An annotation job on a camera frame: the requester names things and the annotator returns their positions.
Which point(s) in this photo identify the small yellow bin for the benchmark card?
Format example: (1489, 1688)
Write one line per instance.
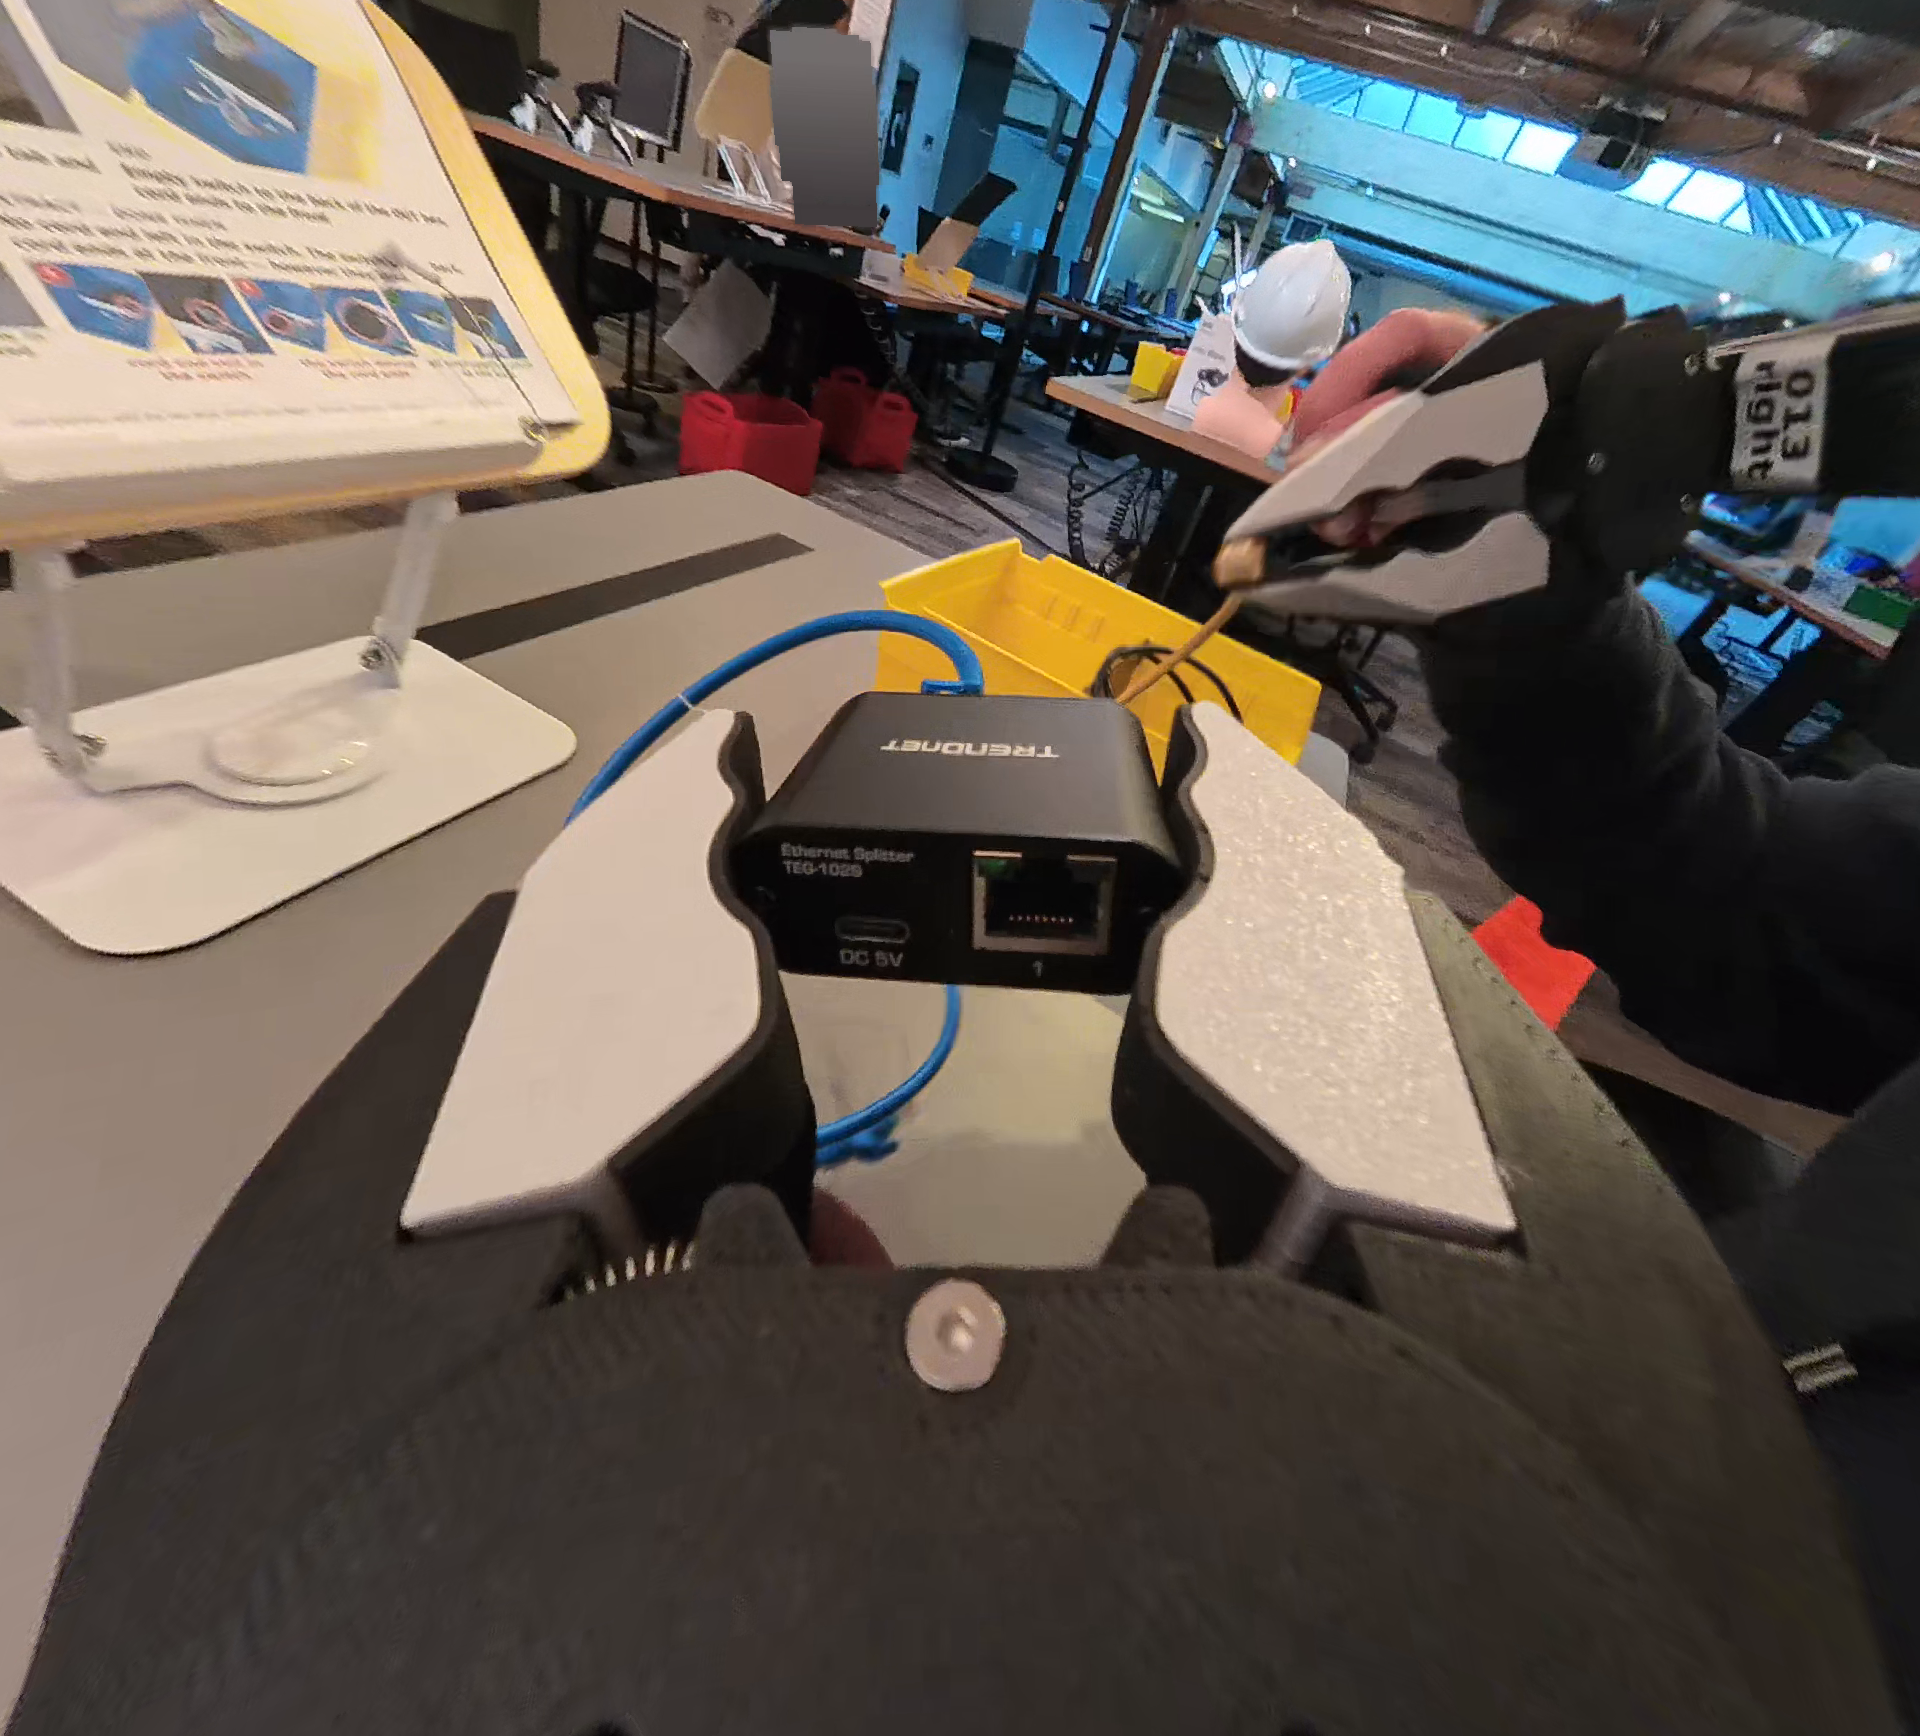
(1158, 375)

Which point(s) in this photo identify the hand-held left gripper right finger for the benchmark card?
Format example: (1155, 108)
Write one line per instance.
(1304, 1001)

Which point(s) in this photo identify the wooden table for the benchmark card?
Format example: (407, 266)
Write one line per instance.
(1155, 417)

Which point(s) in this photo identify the person's right forearm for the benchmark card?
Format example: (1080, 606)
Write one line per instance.
(1651, 837)

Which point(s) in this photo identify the red plastic bin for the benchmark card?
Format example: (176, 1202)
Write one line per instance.
(751, 446)
(867, 424)

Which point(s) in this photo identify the white sheet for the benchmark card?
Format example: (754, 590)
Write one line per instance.
(720, 327)

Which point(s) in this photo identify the white hard hat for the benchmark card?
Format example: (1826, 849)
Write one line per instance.
(1290, 305)

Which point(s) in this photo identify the orange traffic cone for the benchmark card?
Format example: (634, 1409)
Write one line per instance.
(1530, 965)

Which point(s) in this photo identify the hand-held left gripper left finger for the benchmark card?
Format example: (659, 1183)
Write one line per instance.
(614, 986)

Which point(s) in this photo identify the white sign card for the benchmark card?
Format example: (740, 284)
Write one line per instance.
(1201, 370)

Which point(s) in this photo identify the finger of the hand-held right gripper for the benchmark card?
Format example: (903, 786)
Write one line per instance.
(1441, 566)
(1424, 431)

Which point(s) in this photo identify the black network switch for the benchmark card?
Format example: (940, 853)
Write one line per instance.
(961, 776)

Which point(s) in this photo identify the yellow plastic bin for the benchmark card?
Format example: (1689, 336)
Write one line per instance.
(1020, 597)

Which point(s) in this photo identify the wooden desk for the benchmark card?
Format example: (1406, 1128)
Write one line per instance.
(644, 184)

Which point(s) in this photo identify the person's right hand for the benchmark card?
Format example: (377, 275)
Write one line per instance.
(1380, 365)

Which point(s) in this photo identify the mannequin head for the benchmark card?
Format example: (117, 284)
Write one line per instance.
(1244, 417)

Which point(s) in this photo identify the wooden instruction board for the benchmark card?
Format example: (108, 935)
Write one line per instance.
(225, 266)

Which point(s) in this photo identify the computer monitor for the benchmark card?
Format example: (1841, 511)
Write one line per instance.
(653, 79)

